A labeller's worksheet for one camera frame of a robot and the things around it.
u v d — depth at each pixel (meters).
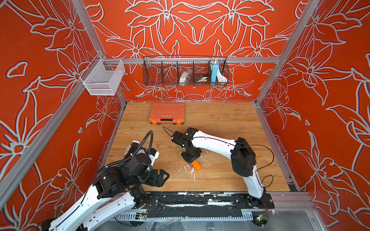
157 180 0.55
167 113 1.07
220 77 0.92
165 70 1.01
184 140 0.61
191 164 0.83
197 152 0.71
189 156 0.72
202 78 0.87
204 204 0.73
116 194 0.45
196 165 0.79
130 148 0.92
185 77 0.91
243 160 0.49
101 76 0.92
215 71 0.85
